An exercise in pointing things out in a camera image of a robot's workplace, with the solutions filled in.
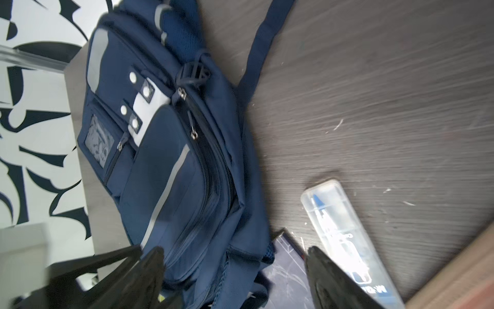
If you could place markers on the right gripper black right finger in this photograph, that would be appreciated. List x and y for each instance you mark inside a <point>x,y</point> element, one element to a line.
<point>330,286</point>

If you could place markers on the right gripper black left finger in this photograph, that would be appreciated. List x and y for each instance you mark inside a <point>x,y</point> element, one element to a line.
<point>135,283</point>

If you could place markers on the navy blue notebook yellow label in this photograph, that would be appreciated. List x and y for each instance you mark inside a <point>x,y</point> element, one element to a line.
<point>288,284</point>

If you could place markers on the navy blue student backpack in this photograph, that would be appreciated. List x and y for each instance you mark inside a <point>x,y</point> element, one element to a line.
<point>164,131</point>

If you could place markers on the clear plastic pen box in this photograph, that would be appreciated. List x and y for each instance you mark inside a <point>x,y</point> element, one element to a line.
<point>347,243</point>

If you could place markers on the peach fabric pencil case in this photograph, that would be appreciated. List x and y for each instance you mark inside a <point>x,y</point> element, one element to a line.
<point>466,282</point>

